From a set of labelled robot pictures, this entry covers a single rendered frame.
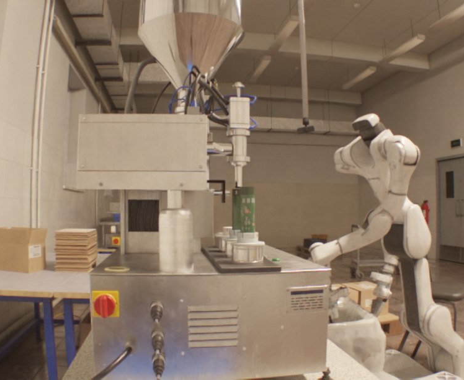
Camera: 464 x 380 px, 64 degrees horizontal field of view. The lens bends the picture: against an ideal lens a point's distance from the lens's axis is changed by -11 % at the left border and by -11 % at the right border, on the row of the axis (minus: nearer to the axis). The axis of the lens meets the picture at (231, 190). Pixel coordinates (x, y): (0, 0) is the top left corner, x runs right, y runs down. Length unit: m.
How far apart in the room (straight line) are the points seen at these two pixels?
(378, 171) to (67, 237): 1.78
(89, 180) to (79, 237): 1.72
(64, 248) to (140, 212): 1.46
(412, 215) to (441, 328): 0.58
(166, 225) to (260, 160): 10.76
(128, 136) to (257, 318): 0.44
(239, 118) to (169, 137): 0.22
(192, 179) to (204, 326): 0.29
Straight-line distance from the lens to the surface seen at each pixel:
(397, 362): 2.27
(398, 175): 1.62
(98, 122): 0.84
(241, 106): 0.99
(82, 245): 2.55
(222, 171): 11.32
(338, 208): 12.20
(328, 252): 1.64
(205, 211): 1.13
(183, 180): 0.81
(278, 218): 11.60
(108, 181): 0.82
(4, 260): 2.67
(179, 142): 0.82
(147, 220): 1.14
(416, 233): 1.86
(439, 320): 2.04
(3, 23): 3.51
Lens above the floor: 1.15
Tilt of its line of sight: 2 degrees up
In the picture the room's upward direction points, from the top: straight up
